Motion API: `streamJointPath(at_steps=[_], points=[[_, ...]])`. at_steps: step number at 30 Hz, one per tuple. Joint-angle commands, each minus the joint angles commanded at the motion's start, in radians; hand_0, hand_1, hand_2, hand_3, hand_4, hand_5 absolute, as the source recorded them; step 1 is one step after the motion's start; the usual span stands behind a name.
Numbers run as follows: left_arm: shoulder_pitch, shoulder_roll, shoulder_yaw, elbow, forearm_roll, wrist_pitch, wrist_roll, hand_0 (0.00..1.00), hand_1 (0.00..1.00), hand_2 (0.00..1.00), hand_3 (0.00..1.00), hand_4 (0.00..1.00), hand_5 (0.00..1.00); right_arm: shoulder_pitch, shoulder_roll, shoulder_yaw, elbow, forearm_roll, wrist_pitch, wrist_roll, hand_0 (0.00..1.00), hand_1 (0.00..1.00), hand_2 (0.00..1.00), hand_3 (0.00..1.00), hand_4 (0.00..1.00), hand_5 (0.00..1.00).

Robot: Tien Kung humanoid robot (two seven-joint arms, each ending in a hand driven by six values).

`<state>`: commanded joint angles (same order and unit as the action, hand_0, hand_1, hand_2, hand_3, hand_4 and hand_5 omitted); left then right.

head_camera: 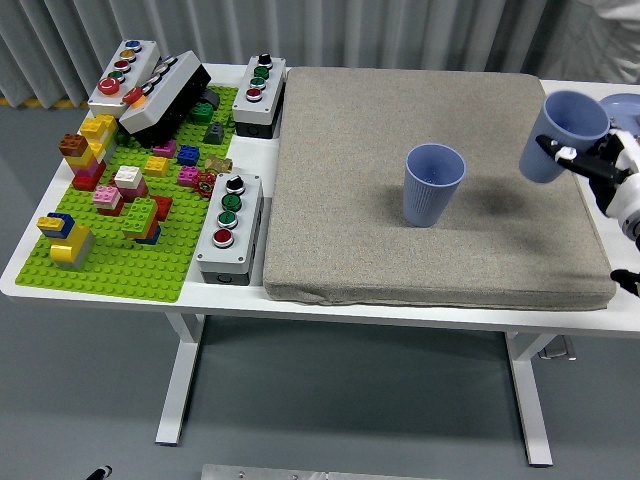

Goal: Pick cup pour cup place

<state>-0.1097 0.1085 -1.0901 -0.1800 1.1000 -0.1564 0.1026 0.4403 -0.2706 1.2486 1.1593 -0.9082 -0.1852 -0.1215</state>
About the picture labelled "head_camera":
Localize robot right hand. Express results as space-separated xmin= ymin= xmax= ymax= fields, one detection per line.
xmin=535 ymin=128 xmax=640 ymax=220

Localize blue ribbed plastic cup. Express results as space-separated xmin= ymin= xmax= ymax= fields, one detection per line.
xmin=403 ymin=142 xmax=468 ymax=228
xmin=518 ymin=90 xmax=612 ymax=185

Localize blue plate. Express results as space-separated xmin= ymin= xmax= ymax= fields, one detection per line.
xmin=598 ymin=92 xmax=640 ymax=135

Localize white table leg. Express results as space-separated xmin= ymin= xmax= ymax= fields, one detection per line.
xmin=502 ymin=330 xmax=555 ymax=467
xmin=154 ymin=313 xmax=206 ymax=446

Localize person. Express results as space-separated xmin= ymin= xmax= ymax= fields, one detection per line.
xmin=574 ymin=0 xmax=640 ymax=86

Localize grey table controller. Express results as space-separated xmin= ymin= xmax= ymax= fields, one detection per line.
xmin=538 ymin=337 xmax=577 ymax=361

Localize green studded building baseplate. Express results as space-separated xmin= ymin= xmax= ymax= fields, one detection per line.
xmin=14 ymin=84 xmax=240 ymax=304

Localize blue yellow grey block stack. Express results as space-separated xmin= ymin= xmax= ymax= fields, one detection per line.
xmin=36 ymin=211 xmax=96 ymax=272

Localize green orange red block stack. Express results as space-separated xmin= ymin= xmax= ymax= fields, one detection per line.
xmin=121 ymin=195 xmax=174 ymax=246

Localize pink red block stack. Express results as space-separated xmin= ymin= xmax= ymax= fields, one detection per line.
xmin=92 ymin=184 xmax=125 ymax=217

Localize grey-brown cushion mat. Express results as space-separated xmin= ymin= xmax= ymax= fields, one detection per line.
xmin=263 ymin=67 xmax=617 ymax=312

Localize large white four-button box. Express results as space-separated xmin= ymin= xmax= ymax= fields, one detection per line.
xmin=194 ymin=172 xmax=265 ymax=287

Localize white pink block stack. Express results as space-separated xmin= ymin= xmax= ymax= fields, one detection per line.
xmin=113 ymin=164 xmax=150 ymax=201

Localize brown yellow red block tower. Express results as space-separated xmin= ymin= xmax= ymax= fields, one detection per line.
xmin=58 ymin=132 xmax=109 ymax=192

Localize yellow white block stack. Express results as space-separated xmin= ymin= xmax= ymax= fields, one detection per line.
xmin=79 ymin=113 xmax=119 ymax=151

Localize grey pleated curtain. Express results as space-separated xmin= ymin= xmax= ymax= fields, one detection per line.
xmin=0 ymin=0 xmax=640 ymax=109

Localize small white four-button box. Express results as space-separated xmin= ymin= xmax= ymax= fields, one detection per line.
xmin=231 ymin=53 xmax=288 ymax=140

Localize white five-button control box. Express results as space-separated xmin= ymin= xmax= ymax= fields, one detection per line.
xmin=87 ymin=38 xmax=162 ymax=120

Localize dark green building block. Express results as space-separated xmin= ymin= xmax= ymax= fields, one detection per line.
xmin=189 ymin=101 xmax=216 ymax=124

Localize yellow black floor tape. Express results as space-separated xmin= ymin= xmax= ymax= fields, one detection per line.
xmin=0 ymin=96 xmax=92 ymax=109

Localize tilted white black button box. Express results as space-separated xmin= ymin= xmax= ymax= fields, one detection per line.
xmin=118 ymin=49 xmax=213 ymax=149

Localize brass valve red handle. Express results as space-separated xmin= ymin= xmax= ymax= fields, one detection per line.
xmin=193 ymin=154 xmax=234 ymax=198

